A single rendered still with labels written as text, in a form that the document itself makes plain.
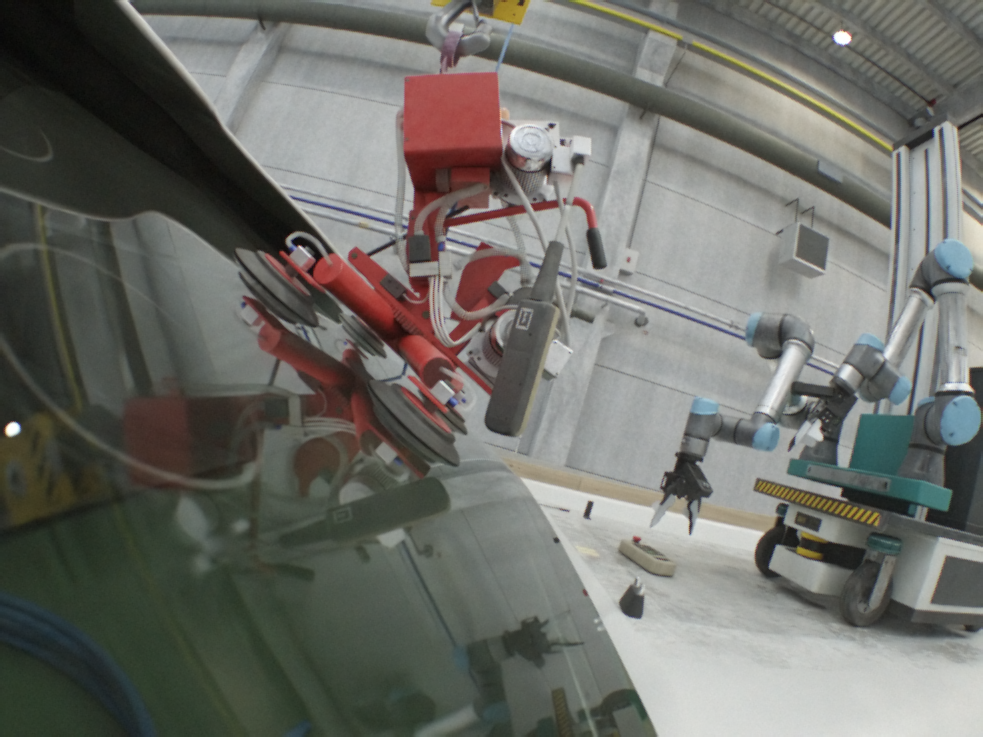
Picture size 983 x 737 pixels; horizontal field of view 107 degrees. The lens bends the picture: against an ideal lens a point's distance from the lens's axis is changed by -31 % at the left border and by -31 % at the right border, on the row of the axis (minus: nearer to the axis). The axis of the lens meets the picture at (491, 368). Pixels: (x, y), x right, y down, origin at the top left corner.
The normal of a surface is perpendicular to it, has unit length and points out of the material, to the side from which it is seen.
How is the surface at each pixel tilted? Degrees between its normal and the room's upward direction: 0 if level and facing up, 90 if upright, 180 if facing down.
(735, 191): 90
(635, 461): 90
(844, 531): 90
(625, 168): 90
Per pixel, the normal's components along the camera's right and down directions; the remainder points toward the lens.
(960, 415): -0.36, -0.04
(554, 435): 0.05, -0.05
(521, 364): -0.53, -0.22
